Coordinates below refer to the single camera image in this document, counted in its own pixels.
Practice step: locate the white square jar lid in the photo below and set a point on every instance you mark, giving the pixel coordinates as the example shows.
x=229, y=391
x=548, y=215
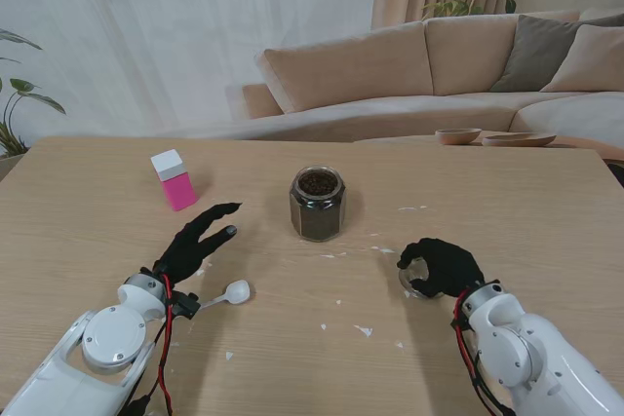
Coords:
x=168, y=162

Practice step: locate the white plastic measuring spoon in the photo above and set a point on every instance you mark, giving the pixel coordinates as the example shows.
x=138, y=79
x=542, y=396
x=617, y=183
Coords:
x=239, y=291

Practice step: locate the clear glass jar lid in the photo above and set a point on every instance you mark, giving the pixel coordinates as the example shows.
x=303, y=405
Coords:
x=416, y=270

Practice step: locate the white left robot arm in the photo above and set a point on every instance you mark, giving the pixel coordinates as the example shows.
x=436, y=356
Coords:
x=63, y=382

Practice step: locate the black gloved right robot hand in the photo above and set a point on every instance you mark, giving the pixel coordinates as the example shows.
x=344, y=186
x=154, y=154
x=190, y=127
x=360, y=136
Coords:
x=453, y=270

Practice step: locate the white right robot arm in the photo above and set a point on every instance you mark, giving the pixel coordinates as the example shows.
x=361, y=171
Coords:
x=536, y=352

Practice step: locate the shallow wooden plate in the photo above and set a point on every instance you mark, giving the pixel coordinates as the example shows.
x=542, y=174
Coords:
x=521, y=139

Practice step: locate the white sheer curtain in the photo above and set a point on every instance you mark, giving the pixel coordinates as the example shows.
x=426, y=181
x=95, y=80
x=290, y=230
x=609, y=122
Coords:
x=195, y=21

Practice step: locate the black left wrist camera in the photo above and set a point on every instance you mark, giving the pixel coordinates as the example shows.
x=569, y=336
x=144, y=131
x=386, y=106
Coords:
x=187, y=306

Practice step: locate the pink square coffee jar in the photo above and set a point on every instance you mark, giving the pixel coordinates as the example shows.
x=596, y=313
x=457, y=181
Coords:
x=179, y=194

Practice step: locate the pale green large-leaf houseplant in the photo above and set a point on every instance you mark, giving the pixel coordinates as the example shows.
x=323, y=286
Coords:
x=27, y=86

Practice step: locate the beige sofa cushion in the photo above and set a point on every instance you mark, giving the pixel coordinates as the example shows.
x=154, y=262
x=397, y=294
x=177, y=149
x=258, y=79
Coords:
x=595, y=65

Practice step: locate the beige fabric sofa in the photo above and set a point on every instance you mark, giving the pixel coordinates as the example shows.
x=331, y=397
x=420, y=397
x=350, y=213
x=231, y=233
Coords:
x=351, y=70

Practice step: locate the glass jar of coffee beans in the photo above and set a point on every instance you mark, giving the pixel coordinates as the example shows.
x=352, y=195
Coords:
x=317, y=221

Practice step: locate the grey sofa cushion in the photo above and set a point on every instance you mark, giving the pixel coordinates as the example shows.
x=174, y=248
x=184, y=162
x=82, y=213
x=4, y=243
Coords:
x=531, y=55

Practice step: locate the small wooden bowl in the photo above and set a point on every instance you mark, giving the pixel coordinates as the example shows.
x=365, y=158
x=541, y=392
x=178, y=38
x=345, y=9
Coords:
x=458, y=136

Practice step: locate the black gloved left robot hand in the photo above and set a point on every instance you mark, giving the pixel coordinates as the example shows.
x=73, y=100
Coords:
x=185, y=250

